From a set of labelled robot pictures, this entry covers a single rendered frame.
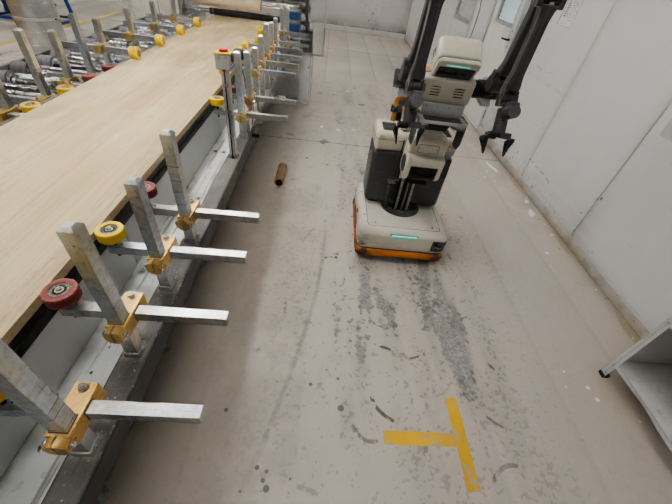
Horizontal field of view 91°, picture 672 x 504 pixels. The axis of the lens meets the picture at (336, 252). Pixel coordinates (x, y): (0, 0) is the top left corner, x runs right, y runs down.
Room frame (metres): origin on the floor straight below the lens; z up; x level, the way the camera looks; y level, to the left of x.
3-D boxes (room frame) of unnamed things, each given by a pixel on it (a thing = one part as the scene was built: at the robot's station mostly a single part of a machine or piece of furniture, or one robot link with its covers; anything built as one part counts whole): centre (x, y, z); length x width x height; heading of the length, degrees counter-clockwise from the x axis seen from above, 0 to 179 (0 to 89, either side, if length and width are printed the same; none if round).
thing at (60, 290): (0.50, 0.68, 0.85); 0.08 x 0.08 x 0.11
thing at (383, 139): (2.21, -0.41, 0.59); 0.55 x 0.34 x 0.83; 95
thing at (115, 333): (0.50, 0.53, 0.83); 0.14 x 0.06 x 0.05; 6
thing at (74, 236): (0.47, 0.53, 0.92); 0.04 x 0.04 x 0.48; 6
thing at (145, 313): (0.52, 0.49, 0.83); 0.43 x 0.03 x 0.04; 96
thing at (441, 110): (1.82, -0.44, 0.99); 0.28 x 0.16 x 0.22; 95
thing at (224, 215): (1.02, 0.54, 0.81); 0.43 x 0.03 x 0.04; 96
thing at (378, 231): (2.11, -0.42, 0.16); 0.67 x 0.64 x 0.25; 5
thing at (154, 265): (0.74, 0.56, 0.83); 0.14 x 0.06 x 0.05; 6
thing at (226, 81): (1.70, 0.65, 0.93); 0.05 x 0.05 x 0.45; 6
